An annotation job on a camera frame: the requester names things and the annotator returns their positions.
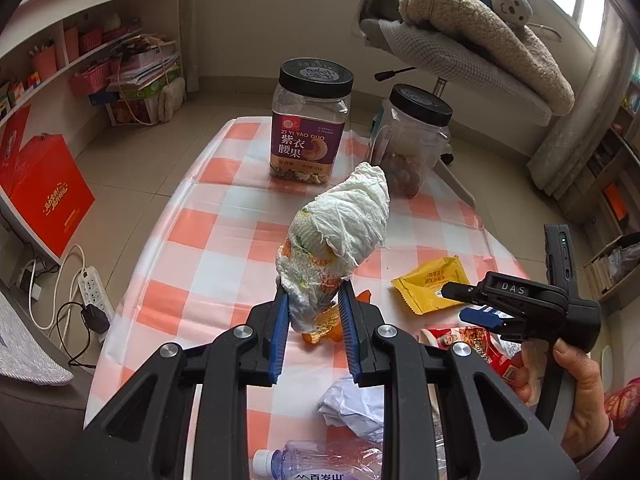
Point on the white bathroom scale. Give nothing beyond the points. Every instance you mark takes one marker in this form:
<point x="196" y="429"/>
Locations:
<point x="607" y="360"/>

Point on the red patterned container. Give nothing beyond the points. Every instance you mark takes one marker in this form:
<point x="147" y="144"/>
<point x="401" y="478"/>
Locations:
<point x="625" y="402"/>

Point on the grey textured cloth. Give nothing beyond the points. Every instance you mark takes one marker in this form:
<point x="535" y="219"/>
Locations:
<point x="20" y="340"/>

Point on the stack of books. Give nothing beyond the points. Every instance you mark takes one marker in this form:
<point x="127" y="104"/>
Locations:
<point x="597" y="277"/>

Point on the red gift box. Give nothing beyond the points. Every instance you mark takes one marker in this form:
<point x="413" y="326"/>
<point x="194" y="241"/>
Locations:
<point x="45" y="185"/>

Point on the white power strip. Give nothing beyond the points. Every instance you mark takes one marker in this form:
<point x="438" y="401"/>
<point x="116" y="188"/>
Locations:
<point x="92" y="290"/>

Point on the purple label nut jar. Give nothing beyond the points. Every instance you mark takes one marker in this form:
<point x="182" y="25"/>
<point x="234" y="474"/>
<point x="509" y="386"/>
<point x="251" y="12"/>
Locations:
<point x="305" y="145"/>

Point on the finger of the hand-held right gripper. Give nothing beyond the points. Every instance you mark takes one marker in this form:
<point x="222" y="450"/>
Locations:
<point x="462" y="291"/>
<point x="482" y="317"/>

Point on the pink pen cup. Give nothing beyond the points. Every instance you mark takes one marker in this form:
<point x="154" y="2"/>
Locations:
<point x="45" y="65"/>

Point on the wooden desk with shelves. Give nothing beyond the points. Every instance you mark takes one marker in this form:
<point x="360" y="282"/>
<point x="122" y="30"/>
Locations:
<point x="615" y="160"/>

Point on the black charger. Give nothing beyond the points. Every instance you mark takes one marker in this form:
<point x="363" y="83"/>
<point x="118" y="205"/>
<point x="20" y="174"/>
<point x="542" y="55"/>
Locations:
<point x="95" y="317"/>

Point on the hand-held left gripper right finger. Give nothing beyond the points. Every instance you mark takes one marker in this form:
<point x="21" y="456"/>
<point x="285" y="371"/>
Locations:
<point x="350" y="330"/>

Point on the beige fleece blanket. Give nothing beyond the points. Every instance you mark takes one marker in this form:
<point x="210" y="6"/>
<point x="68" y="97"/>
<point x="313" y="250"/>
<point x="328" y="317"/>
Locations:
<point x="490" y="35"/>

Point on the silver bag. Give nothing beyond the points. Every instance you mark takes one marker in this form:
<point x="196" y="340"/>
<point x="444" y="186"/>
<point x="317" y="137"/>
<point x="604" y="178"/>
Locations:
<point x="625" y="260"/>

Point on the person's right hand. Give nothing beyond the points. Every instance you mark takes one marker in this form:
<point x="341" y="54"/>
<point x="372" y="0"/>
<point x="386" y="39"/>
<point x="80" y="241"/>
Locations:
<point x="592" y="400"/>

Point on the clear jar with black lid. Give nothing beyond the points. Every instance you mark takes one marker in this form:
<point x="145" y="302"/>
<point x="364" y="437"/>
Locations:
<point x="415" y="150"/>

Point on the red snack packet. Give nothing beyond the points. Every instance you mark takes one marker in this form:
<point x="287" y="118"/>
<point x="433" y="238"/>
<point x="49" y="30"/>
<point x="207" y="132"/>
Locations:
<point x="475" y="347"/>

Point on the white power adapter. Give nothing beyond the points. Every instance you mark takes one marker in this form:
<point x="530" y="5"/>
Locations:
<point x="31" y="285"/>

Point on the person's right forearm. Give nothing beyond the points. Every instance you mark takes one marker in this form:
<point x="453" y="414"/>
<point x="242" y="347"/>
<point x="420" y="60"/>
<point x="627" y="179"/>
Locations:
<point x="600" y="447"/>

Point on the grey office chair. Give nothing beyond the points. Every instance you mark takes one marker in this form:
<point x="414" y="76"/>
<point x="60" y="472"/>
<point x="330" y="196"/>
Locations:
<point x="425" y="45"/>

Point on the orange box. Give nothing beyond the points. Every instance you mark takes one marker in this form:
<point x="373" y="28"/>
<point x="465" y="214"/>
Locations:
<point x="615" y="202"/>

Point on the grey curtain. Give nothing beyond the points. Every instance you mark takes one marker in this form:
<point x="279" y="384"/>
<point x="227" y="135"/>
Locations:
<point x="575" y="135"/>

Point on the white paper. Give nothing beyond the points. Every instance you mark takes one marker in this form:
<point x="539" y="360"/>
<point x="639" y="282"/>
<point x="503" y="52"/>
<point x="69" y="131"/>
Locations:
<point x="350" y="405"/>

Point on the white paper towel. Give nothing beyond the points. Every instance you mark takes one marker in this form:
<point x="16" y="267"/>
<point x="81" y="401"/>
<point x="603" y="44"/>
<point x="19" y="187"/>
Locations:
<point x="340" y="220"/>

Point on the pile of papers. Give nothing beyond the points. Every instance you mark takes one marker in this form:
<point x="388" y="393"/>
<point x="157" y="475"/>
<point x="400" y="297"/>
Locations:
<point x="145" y="67"/>

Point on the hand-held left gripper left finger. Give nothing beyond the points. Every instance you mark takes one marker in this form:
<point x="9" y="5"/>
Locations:
<point x="279" y="330"/>

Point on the pink basket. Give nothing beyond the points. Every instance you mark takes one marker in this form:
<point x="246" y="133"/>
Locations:
<point x="90" y="40"/>
<point x="89" y="79"/>

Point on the yellow snack packet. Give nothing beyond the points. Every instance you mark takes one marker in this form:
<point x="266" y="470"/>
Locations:
<point x="430" y="280"/>

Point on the clear plastic bottle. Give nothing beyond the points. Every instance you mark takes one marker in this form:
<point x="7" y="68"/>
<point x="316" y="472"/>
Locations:
<point x="320" y="457"/>

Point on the orange checked tablecloth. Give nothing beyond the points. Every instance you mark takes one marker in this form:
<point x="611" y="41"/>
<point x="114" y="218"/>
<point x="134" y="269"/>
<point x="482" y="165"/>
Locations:
<point x="200" y="260"/>

